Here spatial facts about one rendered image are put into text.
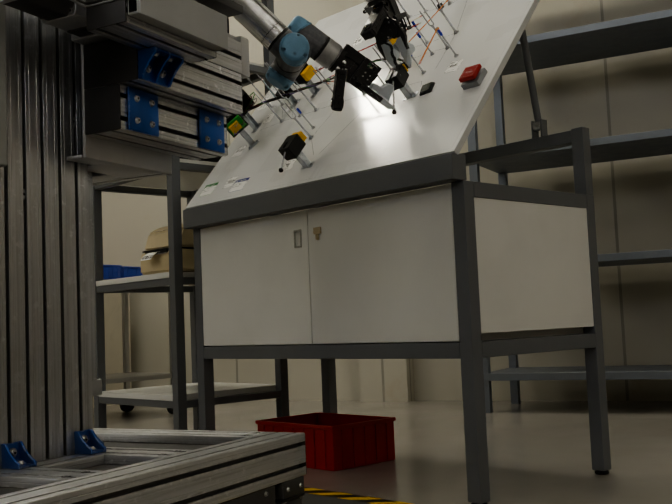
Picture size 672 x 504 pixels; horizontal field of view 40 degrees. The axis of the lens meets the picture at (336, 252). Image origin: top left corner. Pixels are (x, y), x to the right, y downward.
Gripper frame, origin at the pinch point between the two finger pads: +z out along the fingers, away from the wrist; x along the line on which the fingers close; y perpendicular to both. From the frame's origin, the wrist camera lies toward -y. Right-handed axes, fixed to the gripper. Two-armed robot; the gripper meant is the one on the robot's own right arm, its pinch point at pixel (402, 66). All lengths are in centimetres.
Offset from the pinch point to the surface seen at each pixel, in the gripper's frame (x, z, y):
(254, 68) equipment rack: 86, -19, 40
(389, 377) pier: 184, 164, 152
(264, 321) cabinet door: 59, 55, -35
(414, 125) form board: -7.1, 15.4, -16.5
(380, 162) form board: 0.2, 20.5, -27.4
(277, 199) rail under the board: 42, 21, -26
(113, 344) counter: 354, 96, 113
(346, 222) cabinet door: 17.6, 33.2, -29.4
